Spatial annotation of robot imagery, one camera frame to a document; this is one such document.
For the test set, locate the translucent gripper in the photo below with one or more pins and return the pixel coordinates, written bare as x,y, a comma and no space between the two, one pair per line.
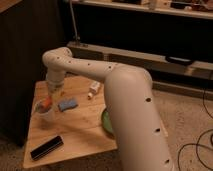
55,92

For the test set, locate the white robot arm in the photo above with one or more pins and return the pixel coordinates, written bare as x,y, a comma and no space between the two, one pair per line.
129,101

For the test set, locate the translucent white cup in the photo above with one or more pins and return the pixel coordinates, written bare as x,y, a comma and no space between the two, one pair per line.
45,114

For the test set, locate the green ceramic bowl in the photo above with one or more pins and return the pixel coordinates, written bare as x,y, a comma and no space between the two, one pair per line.
106,123

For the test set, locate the blue sponge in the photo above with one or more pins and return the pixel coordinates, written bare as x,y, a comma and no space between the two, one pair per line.
67,104

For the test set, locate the white tube bottle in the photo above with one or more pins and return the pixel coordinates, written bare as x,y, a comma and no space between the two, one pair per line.
94,89

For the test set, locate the wooden table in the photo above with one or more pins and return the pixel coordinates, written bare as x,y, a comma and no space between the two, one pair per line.
83,133

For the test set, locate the black rectangular box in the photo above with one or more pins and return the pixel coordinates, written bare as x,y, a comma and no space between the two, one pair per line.
46,148

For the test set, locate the metal stand pole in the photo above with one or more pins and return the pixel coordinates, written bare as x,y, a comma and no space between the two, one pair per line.
76,35

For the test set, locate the upper wooden shelf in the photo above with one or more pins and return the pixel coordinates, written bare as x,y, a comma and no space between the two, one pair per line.
194,9

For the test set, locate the grey metal rail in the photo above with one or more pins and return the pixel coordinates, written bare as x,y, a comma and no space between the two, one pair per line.
152,62

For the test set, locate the black handle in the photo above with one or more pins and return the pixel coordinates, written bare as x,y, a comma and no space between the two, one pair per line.
180,61

